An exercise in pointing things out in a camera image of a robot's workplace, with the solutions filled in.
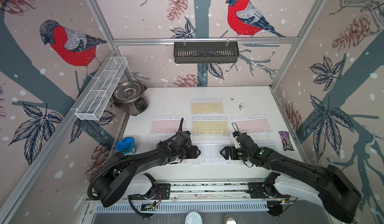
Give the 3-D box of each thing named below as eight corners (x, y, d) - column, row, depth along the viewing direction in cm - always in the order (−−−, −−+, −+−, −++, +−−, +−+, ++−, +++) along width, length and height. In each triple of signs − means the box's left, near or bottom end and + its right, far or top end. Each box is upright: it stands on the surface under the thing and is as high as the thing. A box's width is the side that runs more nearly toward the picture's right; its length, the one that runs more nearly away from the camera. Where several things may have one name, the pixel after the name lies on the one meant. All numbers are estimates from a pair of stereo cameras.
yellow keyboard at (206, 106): (190, 114, 108) (189, 112, 106) (190, 99, 116) (190, 98, 115) (224, 114, 107) (224, 112, 106) (222, 99, 116) (222, 98, 115)
